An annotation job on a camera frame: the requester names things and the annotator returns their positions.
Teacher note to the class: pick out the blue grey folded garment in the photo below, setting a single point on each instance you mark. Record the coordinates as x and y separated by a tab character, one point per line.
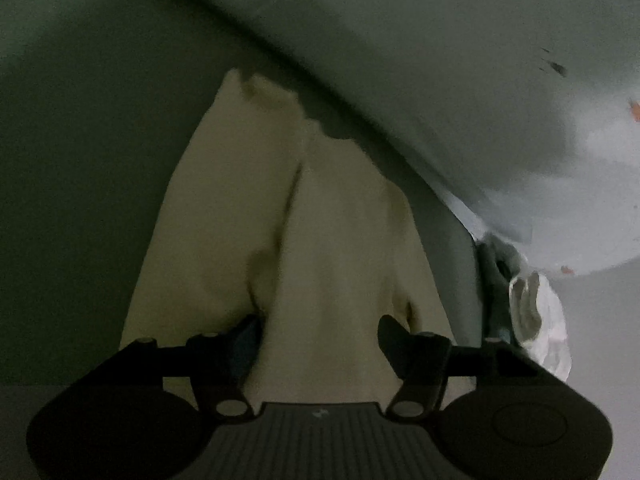
495	280

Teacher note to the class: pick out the carrot print bed sheet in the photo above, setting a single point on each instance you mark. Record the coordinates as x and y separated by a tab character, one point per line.
450	85

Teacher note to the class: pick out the white folded garment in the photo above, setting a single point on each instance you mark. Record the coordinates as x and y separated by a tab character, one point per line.
542	320

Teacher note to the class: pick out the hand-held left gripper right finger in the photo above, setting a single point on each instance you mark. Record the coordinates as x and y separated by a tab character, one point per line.
395	340

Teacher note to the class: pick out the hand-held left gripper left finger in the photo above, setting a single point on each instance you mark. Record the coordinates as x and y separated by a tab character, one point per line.
244	345

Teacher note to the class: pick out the cream sweater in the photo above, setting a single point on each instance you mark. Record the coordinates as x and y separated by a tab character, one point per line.
345	260

